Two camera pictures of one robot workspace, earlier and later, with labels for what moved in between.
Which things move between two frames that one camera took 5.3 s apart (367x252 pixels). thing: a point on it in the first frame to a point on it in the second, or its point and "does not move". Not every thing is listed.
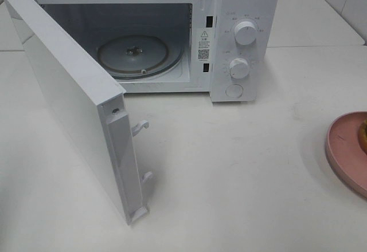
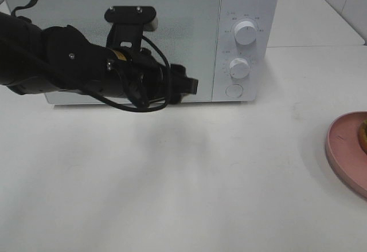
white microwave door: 92,100 to 188,27
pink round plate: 344,154 does not move
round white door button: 234,90 does not move
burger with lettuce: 362,136 does not move
